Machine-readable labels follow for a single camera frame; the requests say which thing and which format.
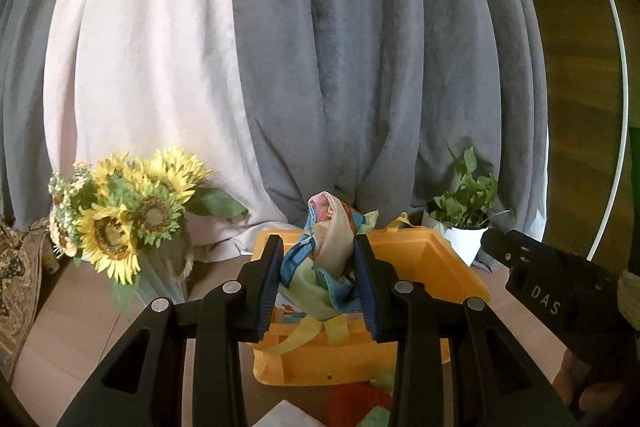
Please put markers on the sunflower bouquet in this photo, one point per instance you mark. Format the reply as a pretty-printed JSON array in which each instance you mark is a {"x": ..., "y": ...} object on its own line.
[{"x": 111, "y": 212}]

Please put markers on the colourful patchwork cloth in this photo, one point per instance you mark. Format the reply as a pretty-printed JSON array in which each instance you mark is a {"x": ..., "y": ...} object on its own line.
[{"x": 317, "y": 275}]

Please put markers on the white ribbed plant pot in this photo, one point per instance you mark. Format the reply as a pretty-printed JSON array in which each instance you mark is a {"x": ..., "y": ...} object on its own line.
[{"x": 465, "y": 243}]

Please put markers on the orange plastic storage box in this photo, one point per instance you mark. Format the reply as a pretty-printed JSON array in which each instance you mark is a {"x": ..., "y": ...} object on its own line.
[{"x": 308, "y": 352}]

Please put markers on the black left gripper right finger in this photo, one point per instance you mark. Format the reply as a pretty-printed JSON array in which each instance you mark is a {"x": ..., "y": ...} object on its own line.
[{"x": 495, "y": 382}]

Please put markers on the green potted plant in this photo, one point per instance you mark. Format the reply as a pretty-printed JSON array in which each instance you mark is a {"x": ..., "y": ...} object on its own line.
[{"x": 471, "y": 204}]

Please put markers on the yellow fabric strap handle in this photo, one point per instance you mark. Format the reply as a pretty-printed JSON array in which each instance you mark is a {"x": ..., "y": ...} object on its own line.
[{"x": 401, "y": 222}]

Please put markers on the pale pink curtain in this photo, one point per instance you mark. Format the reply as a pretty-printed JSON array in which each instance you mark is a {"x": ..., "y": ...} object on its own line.
[{"x": 137, "y": 76}]

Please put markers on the green felt leaf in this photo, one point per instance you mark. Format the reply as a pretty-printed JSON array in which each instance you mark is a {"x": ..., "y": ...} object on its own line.
[{"x": 379, "y": 400}]

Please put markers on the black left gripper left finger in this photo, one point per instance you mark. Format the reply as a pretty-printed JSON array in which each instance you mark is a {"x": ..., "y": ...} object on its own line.
[{"x": 139, "y": 382}]

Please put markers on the person right hand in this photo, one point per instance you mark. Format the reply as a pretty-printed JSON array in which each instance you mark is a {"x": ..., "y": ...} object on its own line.
[{"x": 570, "y": 384}]

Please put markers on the patterned brown cushion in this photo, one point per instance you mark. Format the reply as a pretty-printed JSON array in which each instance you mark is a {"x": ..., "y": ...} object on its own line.
[{"x": 21, "y": 276}]

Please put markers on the grey curtain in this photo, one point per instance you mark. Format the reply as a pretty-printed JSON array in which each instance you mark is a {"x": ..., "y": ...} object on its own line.
[{"x": 364, "y": 99}]

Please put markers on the grey ribbed vase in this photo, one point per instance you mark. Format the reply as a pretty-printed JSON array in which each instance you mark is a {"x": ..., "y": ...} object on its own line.
[{"x": 164, "y": 270}]

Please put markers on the white cloth piece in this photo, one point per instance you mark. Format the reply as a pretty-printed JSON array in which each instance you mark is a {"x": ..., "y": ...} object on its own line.
[{"x": 285, "y": 414}]

